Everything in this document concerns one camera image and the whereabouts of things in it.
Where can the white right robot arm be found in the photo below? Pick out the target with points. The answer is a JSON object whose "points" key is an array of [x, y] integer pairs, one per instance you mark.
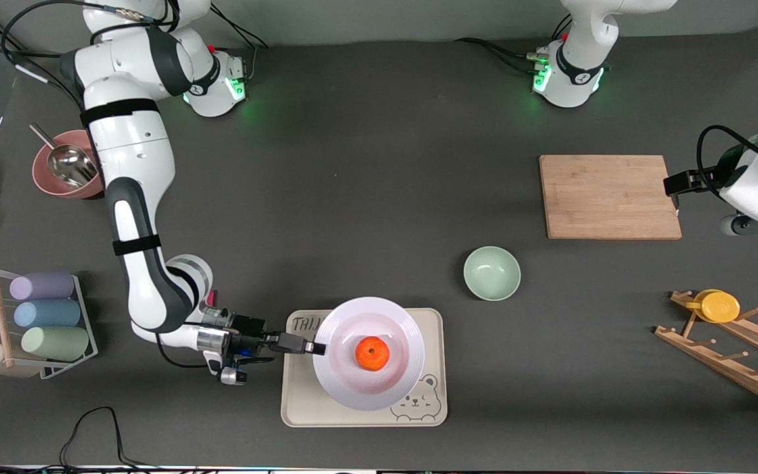
{"points": [[135, 151]]}

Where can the purple cup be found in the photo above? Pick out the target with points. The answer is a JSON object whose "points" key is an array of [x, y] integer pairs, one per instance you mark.
{"points": [[42, 286]]}

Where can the wooden cutting board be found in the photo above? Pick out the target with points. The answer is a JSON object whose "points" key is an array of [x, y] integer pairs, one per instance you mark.
{"points": [[609, 197]]}

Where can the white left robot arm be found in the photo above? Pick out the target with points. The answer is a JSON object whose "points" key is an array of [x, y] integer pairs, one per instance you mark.
{"points": [[580, 59]]}

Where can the metal scoop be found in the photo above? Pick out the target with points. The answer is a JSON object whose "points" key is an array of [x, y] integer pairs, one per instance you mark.
{"points": [[70, 164]]}

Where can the pink bowl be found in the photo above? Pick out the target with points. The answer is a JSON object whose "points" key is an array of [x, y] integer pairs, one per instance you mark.
{"points": [[47, 181]]}

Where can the wooden peg drying rack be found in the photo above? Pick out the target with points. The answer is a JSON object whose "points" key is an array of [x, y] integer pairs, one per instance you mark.
{"points": [[728, 368]]}

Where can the yellow cup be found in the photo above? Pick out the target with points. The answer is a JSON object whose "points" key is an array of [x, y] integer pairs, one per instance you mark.
{"points": [[720, 307]]}

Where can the cream tray with bear print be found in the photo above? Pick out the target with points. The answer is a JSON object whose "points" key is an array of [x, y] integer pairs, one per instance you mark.
{"points": [[300, 408]]}

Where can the white round plate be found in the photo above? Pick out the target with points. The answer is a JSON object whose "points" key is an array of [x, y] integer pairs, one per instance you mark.
{"points": [[353, 388]]}

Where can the wooden rod of cup rack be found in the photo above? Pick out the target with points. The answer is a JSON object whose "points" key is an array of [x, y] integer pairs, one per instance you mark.
{"points": [[1, 316]]}

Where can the orange fruit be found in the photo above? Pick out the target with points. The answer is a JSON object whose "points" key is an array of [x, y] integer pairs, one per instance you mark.
{"points": [[372, 353]]}

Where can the light green bowl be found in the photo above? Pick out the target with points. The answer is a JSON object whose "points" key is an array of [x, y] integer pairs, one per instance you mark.
{"points": [[491, 274]]}

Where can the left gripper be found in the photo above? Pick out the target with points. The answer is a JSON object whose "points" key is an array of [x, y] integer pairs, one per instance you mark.
{"points": [[687, 181]]}

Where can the blue cup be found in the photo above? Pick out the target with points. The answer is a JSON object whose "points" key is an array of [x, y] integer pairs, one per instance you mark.
{"points": [[47, 314]]}

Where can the pink folded cloth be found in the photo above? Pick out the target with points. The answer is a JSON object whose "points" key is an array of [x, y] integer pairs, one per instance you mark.
{"points": [[212, 297]]}

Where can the green cup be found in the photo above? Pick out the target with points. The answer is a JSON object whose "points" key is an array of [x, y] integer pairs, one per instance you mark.
{"points": [[55, 343]]}

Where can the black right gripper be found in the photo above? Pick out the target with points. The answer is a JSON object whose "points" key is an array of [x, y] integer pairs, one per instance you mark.
{"points": [[251, 334]]}

